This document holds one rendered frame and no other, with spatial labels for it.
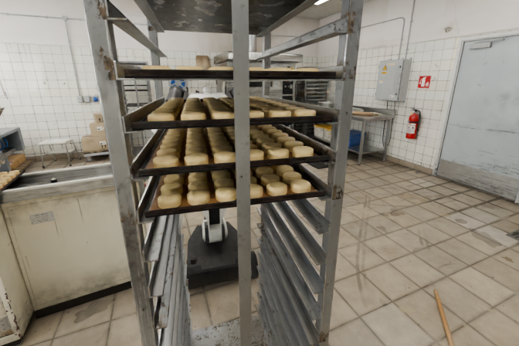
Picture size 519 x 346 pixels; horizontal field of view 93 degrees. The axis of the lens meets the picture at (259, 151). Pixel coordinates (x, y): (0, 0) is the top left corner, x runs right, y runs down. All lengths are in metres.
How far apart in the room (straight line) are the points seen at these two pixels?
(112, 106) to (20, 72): 5.70
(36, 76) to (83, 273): 4.52
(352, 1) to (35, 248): 2.01
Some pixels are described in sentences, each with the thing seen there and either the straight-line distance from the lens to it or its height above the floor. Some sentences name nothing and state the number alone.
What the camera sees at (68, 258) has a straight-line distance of 2.10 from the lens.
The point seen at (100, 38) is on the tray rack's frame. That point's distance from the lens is 0.49.
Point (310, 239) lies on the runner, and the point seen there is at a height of 1.05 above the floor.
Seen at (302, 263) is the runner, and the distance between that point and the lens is 0.84.
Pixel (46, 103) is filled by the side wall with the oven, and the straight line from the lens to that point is 6.10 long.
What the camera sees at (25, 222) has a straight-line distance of 2.00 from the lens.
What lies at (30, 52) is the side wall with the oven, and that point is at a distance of 6.13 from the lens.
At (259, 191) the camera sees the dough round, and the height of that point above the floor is 1.24.
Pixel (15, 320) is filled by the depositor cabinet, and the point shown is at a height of 0.22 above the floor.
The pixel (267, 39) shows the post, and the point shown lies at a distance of 1.13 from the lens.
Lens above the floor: 1.48
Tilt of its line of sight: 16 degrees down
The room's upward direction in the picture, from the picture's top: straight up
